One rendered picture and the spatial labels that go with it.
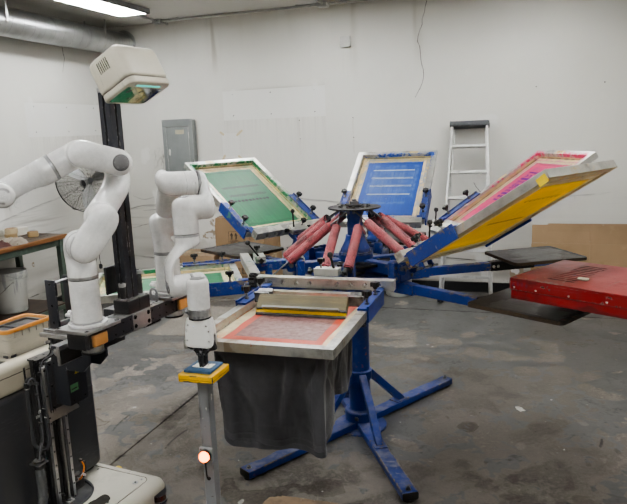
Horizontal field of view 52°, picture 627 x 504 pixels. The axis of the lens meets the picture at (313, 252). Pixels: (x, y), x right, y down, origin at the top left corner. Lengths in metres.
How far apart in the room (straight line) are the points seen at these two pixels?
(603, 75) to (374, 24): 2.26
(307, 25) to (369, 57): 0.76
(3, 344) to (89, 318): 0.65
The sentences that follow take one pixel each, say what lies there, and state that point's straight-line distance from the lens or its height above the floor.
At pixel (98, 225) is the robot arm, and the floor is 1.47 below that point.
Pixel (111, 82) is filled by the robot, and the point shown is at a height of 1.91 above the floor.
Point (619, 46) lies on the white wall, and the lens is 6.84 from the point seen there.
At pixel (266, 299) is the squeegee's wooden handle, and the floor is 1.02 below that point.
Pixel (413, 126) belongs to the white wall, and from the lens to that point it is 6.86.
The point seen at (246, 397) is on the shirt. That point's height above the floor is 0.74.
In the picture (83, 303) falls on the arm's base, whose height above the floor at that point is 1.22.
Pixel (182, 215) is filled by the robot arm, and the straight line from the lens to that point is 2.19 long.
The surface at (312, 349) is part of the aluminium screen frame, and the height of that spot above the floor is 0.99.
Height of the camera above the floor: 1.74
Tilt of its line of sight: 11 degrees down
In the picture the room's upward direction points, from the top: 2 degrees counter-clockwise
